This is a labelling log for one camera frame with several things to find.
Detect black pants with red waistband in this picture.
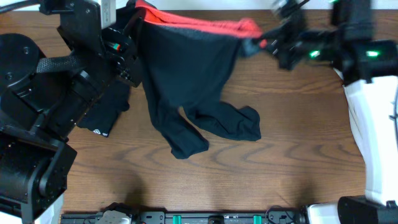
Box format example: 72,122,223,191
136,1,265,159

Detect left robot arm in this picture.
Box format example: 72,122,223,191
1,28,139,223

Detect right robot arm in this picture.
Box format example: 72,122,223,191
263,0,397,223

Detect folded black garment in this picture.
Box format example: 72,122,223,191
77,80,131,138

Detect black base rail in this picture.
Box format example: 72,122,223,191
60,203,310,224

